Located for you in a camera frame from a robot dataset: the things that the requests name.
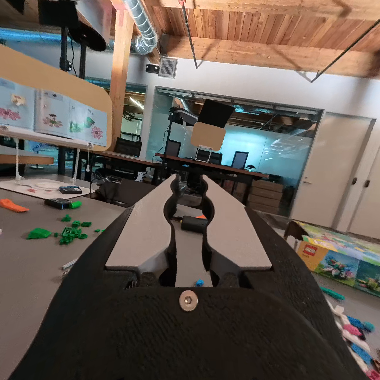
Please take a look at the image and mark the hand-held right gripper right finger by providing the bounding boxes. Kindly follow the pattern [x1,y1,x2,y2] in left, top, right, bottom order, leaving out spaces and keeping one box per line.
[201,175,274,287]

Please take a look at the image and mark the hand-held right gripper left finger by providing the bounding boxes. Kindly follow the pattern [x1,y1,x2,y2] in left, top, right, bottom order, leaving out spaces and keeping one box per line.
[105,174,180,287]

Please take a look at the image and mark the pile of colourful toy bricks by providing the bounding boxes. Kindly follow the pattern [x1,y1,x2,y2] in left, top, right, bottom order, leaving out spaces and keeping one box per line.
[320,286,380,380]

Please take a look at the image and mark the grey desk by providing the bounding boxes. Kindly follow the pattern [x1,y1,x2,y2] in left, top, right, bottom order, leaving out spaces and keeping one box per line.
[0,174,380,380]

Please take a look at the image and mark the wood-edged side desk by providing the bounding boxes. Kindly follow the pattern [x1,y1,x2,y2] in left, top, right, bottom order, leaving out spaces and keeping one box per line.
[0,154,55,165]

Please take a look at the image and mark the black flat case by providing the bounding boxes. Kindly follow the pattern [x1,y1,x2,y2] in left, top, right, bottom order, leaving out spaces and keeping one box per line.
[181,216,209,233]

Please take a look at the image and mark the black office chair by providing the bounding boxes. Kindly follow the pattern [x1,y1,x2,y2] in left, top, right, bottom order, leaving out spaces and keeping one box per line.
[114,137,143,158]
[97,178,159,208]

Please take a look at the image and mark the stacked cardboard boxes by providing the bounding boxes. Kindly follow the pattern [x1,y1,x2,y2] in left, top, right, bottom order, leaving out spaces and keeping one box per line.
[248,180,284,215]

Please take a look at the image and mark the group of green toy bricks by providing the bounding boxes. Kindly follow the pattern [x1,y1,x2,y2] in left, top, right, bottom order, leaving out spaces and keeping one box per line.
[26,214,105,246]

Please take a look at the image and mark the beige rounded panel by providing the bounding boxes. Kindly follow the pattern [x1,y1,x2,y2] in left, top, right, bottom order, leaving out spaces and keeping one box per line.
[191,122,227,152]

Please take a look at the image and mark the yellow cardboard toy box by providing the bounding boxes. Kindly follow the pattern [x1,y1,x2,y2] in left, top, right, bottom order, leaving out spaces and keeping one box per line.
[283,220,380,298]

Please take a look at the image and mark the white door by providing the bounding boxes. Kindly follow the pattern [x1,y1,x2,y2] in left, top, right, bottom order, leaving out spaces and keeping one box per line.
[291,112,377,230]
[335,140,380,239]

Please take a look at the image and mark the orange brick separator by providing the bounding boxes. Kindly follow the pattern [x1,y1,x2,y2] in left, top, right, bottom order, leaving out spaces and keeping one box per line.
[0,198,29,213]

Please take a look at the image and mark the wooden ceiling beam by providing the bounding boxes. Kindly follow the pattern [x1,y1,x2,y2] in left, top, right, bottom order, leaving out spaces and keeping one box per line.
[162,35,380,79]
[109,8,135,152]

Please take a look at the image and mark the black ceiling-mounted unit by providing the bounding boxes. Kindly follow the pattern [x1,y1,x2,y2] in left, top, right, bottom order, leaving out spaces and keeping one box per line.
[38,0,116,79]

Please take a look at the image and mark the glass wall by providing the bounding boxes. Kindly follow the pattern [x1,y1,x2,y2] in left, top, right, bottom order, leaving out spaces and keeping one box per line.
[146,86,325,218]

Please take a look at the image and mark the black camera on tripod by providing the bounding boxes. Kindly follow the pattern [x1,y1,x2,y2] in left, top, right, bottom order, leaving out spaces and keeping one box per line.
[162,107,198,158]

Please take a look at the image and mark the wall air vent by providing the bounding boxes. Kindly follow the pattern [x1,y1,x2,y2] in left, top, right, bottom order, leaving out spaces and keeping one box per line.
[158,57,179,79]

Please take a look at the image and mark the silver ceiling duct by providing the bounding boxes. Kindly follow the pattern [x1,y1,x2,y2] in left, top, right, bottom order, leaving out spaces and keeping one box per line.
[122,0,160,56]

